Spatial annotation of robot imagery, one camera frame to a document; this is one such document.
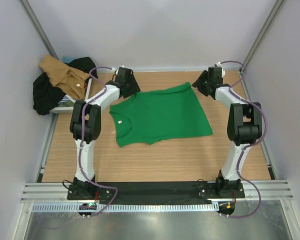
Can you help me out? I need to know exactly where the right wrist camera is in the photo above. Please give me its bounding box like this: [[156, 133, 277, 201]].
[[215, 62, 226, 78]]

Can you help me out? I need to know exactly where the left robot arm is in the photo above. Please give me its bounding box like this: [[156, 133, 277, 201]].
[[69, 66, 141, 200]]

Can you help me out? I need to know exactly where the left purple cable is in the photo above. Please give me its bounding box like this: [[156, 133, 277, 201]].
[[76, 65, 119, 217]]

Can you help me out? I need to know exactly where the green tank top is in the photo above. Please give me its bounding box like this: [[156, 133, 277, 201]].
[[109, 82, 213, 147]]

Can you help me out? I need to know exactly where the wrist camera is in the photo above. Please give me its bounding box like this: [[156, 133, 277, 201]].
[[215, 62, 226, 78], [111, 65, 125, 74]]

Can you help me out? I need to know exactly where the white laundry bin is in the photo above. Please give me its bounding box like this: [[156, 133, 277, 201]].
[[50, 78, 92, 114]]

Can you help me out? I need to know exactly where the camouflage garment in bin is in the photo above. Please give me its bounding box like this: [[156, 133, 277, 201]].
[[57, 100, 75, 108]]

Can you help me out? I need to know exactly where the tan tank top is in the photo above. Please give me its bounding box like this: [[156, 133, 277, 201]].
[[39, 54, 90, 100]]

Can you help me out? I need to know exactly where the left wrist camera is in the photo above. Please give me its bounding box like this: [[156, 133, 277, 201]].
[[111, 65, 125, 74]]

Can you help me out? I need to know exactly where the slotted cable duct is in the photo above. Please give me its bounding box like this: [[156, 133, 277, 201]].
[[32, 202, 219, 213]]

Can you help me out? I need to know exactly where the striped garment in bin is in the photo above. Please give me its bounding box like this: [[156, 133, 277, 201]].
[[58, 94, 74, 104]]

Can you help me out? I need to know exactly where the black tank top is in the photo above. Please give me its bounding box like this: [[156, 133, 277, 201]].
[[66, 57, 96, 79]]

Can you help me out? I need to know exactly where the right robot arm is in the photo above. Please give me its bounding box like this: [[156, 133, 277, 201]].
[[192, 65, 263, 198]]

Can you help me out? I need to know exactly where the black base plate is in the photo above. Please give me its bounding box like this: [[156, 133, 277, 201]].
[[67, 179, 245, 215]]

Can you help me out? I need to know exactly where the black garment over bin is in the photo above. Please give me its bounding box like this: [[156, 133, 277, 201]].
[[32, 73, 66, 116]]

